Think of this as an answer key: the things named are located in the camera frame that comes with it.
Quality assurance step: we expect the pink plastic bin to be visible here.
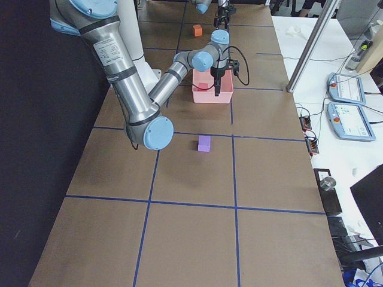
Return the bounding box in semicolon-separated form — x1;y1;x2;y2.
192;69;233;103

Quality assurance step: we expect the lower teach pendant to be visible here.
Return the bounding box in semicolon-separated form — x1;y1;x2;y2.
327;102;376;142

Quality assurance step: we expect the purple foam block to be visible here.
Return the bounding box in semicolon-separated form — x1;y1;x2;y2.
197;135;211;152

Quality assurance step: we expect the lower orange connector board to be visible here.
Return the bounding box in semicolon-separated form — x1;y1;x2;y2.
305;136;319;156

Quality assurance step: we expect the upper teach pendant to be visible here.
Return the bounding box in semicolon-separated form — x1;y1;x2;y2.
327;73;366;105

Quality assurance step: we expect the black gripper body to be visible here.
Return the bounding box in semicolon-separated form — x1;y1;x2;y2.
217;5;236;21
210;58;240;78

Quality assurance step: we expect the upper orange connector board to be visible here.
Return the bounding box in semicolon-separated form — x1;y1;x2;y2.
299;115;312;131

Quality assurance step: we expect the red foam block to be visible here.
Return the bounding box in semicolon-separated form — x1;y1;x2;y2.
197;83;210;90

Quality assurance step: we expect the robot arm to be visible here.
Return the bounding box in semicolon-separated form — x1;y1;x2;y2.
49;1;230;150
190;0;236;30

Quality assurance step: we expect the teach pendant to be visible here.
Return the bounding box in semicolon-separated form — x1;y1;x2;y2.
327;102;376;142
327;73;366;105

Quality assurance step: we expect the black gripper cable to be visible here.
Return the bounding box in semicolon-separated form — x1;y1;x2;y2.
220;45;250;86

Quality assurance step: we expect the white side table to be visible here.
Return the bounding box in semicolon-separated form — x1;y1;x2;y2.
271;15;383;270

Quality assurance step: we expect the orange foam block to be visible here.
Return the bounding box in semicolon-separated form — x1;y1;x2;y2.
192;25;203;37

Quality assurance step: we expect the aluminium frame post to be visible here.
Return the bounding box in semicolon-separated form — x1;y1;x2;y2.
286;0;340;93

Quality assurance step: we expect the silver metal cylinder weight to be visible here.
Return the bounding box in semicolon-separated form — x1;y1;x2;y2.
320;176;336;191

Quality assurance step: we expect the orange connector board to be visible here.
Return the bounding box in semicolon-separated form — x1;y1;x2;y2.
299;115;312;131
305;136;319;156

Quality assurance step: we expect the grey handheld device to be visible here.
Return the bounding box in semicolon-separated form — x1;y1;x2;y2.
345;40;373;71

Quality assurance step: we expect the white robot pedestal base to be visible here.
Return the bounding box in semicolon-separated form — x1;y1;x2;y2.
117;0;161;93

